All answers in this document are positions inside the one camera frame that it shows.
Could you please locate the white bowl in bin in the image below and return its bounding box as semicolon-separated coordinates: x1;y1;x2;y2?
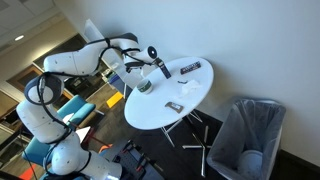
237;149;265;180

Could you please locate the teal upholstered chair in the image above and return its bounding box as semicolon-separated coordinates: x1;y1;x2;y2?
21;94;98;168

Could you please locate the orange floor object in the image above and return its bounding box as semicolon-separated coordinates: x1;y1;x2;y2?
98;143;114;155

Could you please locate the metal table leg frame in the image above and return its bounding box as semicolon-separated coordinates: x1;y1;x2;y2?
160;110;213;178

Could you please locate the blue storage bin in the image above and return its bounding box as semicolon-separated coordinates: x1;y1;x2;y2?
108;73;125;93

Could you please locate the crumpled white tissue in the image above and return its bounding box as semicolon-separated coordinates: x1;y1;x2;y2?
178;79;203;99

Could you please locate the white paper sheet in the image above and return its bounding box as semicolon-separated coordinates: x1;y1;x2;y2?
61;112;75;126

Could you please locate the white cup with green band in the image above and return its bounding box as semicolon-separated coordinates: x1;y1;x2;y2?
136;78;154;95

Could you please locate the grey lined trash bin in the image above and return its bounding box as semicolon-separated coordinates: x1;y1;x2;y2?
206;97;287;180

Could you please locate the brown flat packet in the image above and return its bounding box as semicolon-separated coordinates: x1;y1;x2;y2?
164;101;185;114

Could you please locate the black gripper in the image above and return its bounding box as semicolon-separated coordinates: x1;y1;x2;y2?
124;61;145;73

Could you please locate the dark flat snack package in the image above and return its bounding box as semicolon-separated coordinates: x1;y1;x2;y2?
179;61;203;76

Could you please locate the yellow flat floor mat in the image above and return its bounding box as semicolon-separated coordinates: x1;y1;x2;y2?
105;91;124;109

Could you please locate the dark robot mounting stand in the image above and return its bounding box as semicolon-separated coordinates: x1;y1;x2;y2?
111;139;166;180

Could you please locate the white square board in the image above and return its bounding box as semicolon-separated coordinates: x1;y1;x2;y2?
73;125;92;145

